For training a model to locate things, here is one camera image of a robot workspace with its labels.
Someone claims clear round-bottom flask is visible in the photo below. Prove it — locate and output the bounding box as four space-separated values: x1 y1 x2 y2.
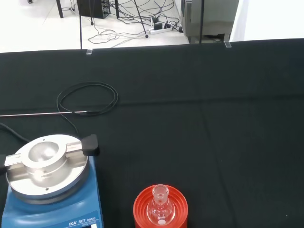
146 184 176 226

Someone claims black bench cloth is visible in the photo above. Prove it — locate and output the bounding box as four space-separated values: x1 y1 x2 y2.
0 38 304 228

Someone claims white power strip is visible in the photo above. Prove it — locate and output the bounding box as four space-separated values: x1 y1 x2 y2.
149 22 172 36

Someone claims black tripod leg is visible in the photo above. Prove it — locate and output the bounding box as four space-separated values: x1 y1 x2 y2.
133 0 150 39

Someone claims thin black pole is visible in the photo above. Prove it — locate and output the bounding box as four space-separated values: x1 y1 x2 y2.
199 0 205 45
79 13 84 50

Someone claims grey metal cabinet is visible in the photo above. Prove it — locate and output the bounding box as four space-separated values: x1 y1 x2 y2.
180 0 240 45

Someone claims black computer case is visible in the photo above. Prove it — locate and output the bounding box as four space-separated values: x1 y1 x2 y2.
76 0 110 20

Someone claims black furniture leg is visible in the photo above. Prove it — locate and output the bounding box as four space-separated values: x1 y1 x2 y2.
56 0 65 19

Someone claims blue base heater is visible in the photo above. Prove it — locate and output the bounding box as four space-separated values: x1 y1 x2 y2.
0 133 102 228

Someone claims white floor cable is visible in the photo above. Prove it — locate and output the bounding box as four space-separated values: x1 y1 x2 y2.
88 25 151 48

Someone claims red flask support ring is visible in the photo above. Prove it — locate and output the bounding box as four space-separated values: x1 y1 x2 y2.
133 184 190 228

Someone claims steel probe with black cable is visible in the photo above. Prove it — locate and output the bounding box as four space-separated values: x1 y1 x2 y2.
0 82 119 141

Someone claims thick black power cable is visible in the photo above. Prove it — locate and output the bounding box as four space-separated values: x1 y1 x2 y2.
0 122 31 143

